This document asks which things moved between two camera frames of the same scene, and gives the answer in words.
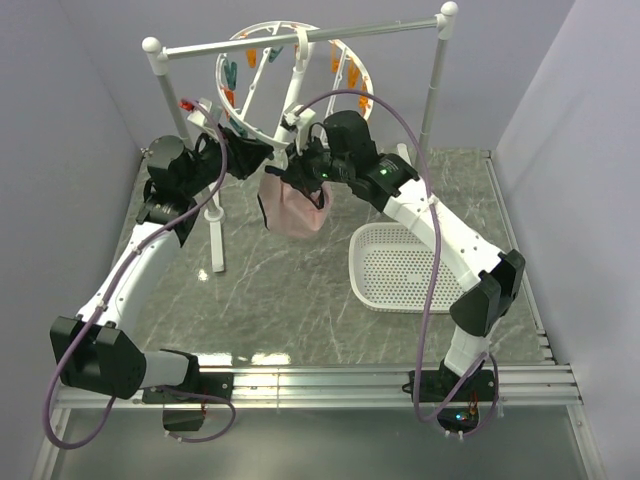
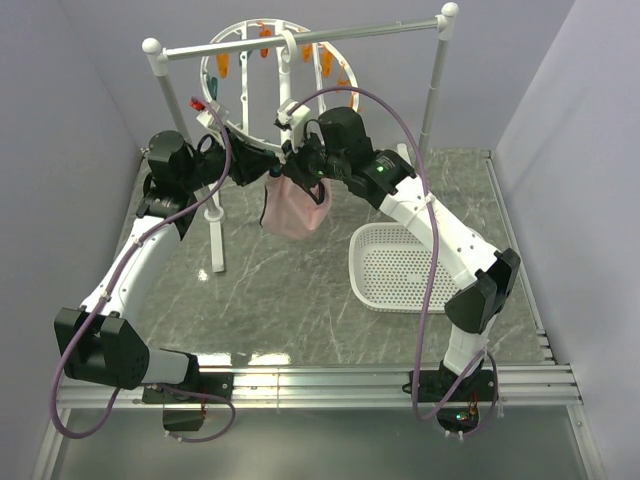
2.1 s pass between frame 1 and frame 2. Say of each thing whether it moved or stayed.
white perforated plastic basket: stayed
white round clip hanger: moved
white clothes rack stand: stayed
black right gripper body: stayed
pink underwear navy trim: stayed
